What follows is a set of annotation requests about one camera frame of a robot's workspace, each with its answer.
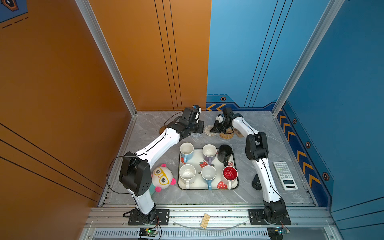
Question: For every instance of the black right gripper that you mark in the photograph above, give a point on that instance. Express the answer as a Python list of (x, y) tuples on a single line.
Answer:
[(216, 128)]

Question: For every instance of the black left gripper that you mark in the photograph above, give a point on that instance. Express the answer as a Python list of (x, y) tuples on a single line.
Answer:
[(200, 127)]

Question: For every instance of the tan rattan round coaster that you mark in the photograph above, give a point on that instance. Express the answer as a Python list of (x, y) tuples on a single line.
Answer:
[(229, 134)]

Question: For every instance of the cork coaster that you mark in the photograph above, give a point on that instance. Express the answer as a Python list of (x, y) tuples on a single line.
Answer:
[(238, 133)]

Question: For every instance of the light brown wooden coaster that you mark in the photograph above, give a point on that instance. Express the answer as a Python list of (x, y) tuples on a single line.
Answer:
[(162, 130)]

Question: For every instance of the blue woven round coaster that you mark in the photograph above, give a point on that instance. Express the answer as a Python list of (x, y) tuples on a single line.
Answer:
[(195, 135)]

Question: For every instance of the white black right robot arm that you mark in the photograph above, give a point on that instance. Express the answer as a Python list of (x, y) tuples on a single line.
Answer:
[(257, 152)]

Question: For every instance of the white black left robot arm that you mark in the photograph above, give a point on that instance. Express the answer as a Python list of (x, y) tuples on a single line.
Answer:
[(136, 168)]

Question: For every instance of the purple mug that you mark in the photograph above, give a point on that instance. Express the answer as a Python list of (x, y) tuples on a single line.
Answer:
[(209, 151)]

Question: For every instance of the black mug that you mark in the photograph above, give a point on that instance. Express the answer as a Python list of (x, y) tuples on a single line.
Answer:
[(224, 154)]

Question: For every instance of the light blue mug back left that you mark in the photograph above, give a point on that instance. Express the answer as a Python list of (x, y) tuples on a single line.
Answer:
[(187, 151)]

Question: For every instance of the light blue mug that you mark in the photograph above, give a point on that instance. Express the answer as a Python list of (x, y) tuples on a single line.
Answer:
[(209, 173), (187, 151)]

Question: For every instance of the light blue mug front centre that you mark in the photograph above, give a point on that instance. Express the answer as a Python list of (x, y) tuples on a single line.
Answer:
[(209, 173)]

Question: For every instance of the white mug front left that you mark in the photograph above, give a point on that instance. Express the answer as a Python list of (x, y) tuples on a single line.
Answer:
[(187, 175)]

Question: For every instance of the red inside white mug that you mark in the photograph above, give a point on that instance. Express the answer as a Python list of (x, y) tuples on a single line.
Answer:
[(230, 174)]

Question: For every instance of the colourful plush toy with glasses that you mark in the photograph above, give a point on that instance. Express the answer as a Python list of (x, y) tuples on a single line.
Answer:
[(162, 178)]

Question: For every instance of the black computer mouse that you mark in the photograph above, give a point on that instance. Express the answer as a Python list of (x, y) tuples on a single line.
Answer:
[(256, 183)]

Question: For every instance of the white calculator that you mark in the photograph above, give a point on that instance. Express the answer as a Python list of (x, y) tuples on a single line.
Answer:
[(285, 176)]

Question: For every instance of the small wooden block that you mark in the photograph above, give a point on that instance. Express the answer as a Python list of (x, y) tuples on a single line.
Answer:
[(205, 221)]

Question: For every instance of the green circuit board left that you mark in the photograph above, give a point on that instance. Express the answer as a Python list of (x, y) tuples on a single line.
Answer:
[(148, 233)]

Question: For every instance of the green circuit board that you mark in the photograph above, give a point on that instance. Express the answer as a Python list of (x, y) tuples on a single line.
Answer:
[(148, 233), (277, 233)]

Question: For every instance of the green circuit board right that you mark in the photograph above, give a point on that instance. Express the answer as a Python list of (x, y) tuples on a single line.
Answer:
[(277, 233)]

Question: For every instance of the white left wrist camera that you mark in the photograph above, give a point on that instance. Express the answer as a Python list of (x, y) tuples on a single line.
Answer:
[(192, 114)]

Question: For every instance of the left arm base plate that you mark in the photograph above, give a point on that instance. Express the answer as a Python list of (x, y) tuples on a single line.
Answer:
[(157, 216)]

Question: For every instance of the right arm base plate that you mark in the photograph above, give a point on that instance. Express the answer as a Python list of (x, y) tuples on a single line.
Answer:
[(266, 217)]

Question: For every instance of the aluminium corner post right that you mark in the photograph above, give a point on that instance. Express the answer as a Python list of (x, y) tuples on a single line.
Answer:
[(328, 16)]

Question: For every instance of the aluminium corner post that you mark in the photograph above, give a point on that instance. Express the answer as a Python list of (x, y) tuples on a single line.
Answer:
[(328, 16), (99, 38)]

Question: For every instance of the aluminium corner post left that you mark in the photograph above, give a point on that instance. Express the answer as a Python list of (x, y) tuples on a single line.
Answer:
[(99, 38)]

